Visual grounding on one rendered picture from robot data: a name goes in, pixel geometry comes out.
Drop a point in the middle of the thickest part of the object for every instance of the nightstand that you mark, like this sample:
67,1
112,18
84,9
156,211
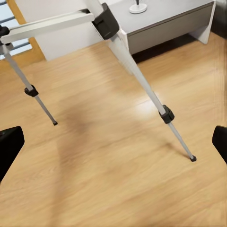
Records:
163,20

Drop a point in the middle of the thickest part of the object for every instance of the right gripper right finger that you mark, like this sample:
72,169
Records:
219,140

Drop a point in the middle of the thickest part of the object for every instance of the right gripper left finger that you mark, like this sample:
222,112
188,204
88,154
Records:
11,141

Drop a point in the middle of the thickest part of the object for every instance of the camera tripod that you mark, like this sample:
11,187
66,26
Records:
102,18

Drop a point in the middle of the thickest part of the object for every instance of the fixed window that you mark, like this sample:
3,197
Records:
25,51

